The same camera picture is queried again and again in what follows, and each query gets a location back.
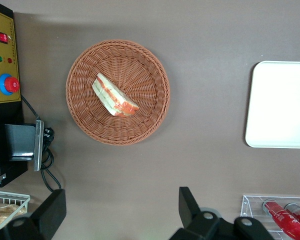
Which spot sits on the wrapped triangle sandwich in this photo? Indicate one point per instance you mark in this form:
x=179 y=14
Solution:
x=113 y=96

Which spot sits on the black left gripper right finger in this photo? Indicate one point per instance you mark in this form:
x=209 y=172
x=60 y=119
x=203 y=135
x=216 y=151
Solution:
x=190 y=212

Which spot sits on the bread in clear wrap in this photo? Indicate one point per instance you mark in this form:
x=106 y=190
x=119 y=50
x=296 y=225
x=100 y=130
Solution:
x=5 y=212

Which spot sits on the red rocker switch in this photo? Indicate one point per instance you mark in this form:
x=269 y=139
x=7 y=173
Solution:
x=3 y=37

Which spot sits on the black power plug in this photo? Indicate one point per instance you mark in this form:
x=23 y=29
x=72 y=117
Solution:
x=49 y=135

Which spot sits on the metal plate bracket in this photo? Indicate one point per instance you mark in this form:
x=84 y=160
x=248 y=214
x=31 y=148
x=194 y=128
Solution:
x=39 y=145

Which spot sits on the white rectangular tray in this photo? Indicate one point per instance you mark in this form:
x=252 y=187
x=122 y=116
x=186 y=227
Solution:
x=280 y=105

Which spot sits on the clear acrylic can rack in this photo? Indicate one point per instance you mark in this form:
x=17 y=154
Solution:
x=252 y=207

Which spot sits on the round brown wicker basket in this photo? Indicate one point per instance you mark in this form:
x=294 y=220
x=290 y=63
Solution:
x=145 y=75

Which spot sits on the red emergency stop button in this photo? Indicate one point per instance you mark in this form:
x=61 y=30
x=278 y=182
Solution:
x=10 y=84

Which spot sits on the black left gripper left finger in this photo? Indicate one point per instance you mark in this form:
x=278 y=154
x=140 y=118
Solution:
x=48 y=215

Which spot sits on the black control box yellow panel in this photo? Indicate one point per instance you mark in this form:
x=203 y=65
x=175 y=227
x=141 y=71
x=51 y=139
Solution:
x=3 y=117

